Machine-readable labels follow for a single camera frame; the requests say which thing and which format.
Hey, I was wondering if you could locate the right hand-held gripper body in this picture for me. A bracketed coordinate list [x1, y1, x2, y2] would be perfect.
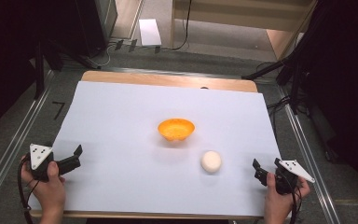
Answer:
[254, 157, 316, 196]

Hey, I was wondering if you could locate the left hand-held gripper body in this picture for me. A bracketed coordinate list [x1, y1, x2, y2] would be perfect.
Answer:
[28, 143, 82, 183]

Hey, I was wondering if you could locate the white steamed bun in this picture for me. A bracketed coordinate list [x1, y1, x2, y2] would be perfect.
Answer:
[200, 150, 223, 174]

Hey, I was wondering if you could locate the orange bowl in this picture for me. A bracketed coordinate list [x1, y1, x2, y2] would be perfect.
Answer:
[157, 118, 196, 142]

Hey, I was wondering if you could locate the person's right hand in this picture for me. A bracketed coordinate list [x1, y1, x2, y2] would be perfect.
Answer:
[263, 173, 311, 218]

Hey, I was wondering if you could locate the person's left hand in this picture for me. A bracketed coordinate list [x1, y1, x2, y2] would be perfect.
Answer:
[20, 155, 67, 216]

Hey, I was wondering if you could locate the white table mat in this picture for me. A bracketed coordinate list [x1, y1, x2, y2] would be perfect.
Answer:
[27, 80, 286, 217]

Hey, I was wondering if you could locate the black stand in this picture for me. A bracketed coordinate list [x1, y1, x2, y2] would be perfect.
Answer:
[32, 36, 102, 101]
[241, 46, 318, 116]

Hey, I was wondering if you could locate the dark cabinet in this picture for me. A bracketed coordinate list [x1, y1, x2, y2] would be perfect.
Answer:
[43, 0, 119, 59]

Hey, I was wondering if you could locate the white paper sheet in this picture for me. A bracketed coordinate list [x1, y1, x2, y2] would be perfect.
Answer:
[138, 19, 162, 48]

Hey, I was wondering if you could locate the metal floor rail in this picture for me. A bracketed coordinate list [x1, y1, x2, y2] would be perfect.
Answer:
[278, 85, 342, 224]
[0, 69, 57, 216]

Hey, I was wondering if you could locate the wooden frame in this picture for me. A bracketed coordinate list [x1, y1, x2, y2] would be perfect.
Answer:
[169, 0, 320, 61]

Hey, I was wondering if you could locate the black hanging cable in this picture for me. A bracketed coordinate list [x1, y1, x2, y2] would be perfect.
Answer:
[171, 0, 194, 51]

